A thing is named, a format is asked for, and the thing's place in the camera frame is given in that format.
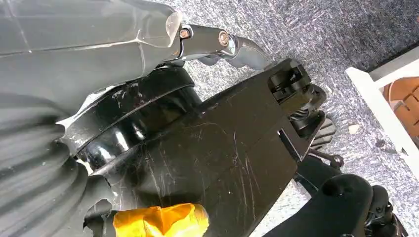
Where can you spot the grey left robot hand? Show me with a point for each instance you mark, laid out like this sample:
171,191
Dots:
209,153

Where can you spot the left arm ribbed grey sleeve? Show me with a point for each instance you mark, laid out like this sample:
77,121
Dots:
32,183

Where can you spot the pale scrap on carpet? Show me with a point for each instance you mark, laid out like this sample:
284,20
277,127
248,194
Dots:
354,129

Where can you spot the black robot leg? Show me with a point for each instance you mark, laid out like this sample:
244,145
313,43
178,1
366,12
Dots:
343,202

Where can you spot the white desk frame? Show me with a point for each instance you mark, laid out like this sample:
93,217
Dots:
376,108

